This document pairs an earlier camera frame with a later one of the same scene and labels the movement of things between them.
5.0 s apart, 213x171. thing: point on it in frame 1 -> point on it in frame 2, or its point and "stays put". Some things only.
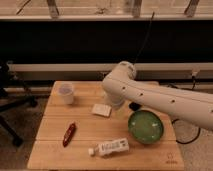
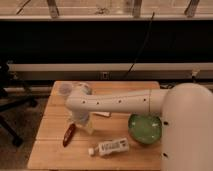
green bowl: (145, 126) stays put
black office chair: (14, 94) stays put
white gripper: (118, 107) -> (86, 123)
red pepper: (69, 134) stays put
